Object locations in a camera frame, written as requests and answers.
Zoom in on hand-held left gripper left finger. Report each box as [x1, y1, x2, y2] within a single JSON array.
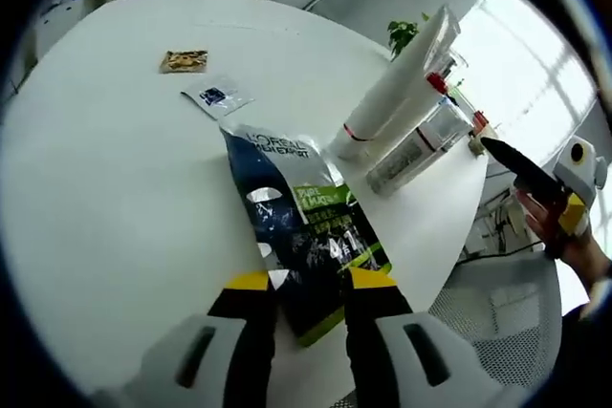
[[138, 269, 278, 408]]

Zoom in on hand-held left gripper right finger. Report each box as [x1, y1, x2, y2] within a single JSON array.
[[341, 268, 484, 408]]

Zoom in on white skincare bottle clear cap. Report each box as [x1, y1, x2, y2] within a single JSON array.
[[377, 95, 460, 151], [365, 109, 474, 198]]

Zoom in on green black skincare packet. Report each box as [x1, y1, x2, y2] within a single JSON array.
[[218, 120, 394, 350]]

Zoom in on white skincare tube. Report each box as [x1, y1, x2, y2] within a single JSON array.
[[329, 5, 463, 161]]

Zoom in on clear blue skincare sachet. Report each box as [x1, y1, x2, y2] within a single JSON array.
[[180, 74, 255, 120]]

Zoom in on brown skincare sachet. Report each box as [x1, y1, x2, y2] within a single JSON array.
[[158, 49, 209, 75]]

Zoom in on person's right hand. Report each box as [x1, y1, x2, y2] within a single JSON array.
[[514, 187, 597, 261]]

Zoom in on large window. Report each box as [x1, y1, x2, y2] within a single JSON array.
[[458, 0, 599, 170]]

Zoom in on green potted plant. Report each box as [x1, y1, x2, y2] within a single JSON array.
[[385, 11, 431, 63]]

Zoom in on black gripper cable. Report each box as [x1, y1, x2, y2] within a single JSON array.
[[496, 240, 546, 257]]

